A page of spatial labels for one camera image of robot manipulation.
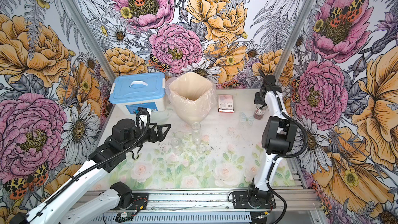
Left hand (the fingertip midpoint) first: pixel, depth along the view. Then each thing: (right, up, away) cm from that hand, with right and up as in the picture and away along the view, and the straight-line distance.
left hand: (162, 129), depth 73 cm
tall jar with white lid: (+54, +7, +26) cm, 60 cm away
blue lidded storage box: (-25, +19, +24) cm, 40 cm away
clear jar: (+5, -11, +12) cm, 17 cm away
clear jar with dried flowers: (+15, -4, +10) cm, 19 cm away
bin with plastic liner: (+11, +18, +32) cm, 39 cm away
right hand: (+54, +13, +22) cm, 60 cm away
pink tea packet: (+34, +12, +36) cm, 51 cm away
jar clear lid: (+17, -14, +19) cm, 29 cm away
